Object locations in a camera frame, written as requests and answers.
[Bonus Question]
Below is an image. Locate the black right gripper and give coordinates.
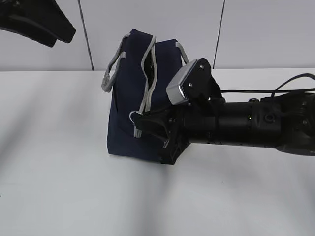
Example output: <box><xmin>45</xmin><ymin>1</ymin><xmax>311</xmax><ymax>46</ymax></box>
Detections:
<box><xmin>129</xmin><ymin>108</ymin><xmax>190</xmax><ymax>165</ymax></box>

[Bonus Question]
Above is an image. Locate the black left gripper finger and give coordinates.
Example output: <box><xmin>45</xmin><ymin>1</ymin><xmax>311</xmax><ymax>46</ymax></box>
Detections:
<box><xmin>0</xmin><ymin>0</ymin><xmax>76</xmax><ymax>48</ymax></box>

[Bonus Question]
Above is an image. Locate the navy and white lunch bag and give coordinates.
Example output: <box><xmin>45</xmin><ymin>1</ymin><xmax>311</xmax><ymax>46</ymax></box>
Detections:
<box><xmin>101</xmin><ymin>29</ymin><xmax>189</xmax><ymax>162</ymax></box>

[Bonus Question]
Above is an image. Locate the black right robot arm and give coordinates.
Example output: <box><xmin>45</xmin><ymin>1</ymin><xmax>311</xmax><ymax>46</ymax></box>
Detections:
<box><xmin>130</xmin><ymin>92</ymin><xmax>315</xmax><ymax>165</ymax></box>

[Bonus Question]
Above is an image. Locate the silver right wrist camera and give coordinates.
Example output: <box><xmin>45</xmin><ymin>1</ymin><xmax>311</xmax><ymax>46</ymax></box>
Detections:
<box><xmin>166</xmin><ymin>58</ymin><xmax>223</xmax><ymax>107</ymax></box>

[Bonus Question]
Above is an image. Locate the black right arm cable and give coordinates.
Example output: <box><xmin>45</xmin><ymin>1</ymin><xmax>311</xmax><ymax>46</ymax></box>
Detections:
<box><xmin>220</xmin><ymin>73</ymin><xmax>315</xmax><ymax>99</ymax></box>

